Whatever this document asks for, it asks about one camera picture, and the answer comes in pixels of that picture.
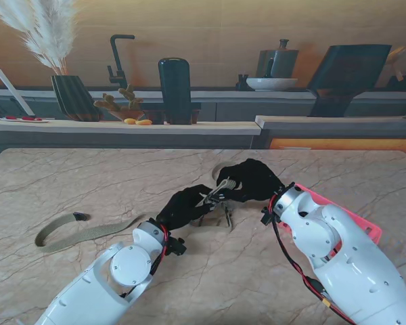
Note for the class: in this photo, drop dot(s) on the yellow wooden utensil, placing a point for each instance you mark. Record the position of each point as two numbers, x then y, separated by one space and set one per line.
394 55

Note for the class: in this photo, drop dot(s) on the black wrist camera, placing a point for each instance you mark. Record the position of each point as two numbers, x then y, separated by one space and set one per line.
267 216
177 246

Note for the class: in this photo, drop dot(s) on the yellow lemons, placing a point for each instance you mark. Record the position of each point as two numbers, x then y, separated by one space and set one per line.
138 121

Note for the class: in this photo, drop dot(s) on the black kitchen faucet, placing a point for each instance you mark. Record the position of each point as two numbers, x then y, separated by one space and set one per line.
116 61

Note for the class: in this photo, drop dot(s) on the pink plastic storage basket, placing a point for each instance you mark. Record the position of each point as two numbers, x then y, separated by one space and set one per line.
358 216

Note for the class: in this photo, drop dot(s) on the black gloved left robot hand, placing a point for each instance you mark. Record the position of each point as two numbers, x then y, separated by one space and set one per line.
186 206

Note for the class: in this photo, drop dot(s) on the plate with red food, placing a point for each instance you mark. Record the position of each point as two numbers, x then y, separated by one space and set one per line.
23 118

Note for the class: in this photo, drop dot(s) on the white speckled bowl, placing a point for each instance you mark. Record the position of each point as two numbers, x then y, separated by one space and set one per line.
270 84

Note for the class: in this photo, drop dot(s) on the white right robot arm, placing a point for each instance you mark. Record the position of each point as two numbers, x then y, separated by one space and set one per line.
331 237

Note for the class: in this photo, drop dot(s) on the white pampas grass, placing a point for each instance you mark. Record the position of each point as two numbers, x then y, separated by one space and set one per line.
44 30

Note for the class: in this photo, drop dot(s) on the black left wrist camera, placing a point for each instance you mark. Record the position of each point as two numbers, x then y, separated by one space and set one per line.
177 246

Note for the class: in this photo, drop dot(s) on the dark angular stand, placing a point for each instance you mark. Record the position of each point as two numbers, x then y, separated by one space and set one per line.
348 78

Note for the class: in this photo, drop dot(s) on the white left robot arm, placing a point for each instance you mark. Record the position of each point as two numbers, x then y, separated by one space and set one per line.
122 264

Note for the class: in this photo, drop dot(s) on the green cactus plant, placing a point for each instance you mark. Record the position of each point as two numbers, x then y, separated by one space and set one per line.
122 101

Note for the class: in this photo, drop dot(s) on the small dark container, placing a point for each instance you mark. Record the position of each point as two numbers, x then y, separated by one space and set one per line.
404 83

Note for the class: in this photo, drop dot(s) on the small black figurine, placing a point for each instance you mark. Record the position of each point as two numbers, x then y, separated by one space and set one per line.
242 83

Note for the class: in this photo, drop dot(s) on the grey lidded pot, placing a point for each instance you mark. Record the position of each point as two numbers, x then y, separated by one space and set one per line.
281 62

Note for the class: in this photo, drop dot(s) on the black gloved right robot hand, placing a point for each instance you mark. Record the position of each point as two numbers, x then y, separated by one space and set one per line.
253 179

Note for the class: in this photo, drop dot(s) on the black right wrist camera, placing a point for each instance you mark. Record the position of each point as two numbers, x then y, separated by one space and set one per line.
267 216

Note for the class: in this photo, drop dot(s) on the dark ribbed vase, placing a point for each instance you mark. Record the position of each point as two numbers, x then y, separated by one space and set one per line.
74 98

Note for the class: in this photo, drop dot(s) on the white leaning board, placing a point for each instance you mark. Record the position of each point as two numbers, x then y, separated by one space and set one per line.
13 91

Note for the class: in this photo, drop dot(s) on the tall black appliance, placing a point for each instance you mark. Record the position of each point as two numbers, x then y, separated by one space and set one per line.
175 88

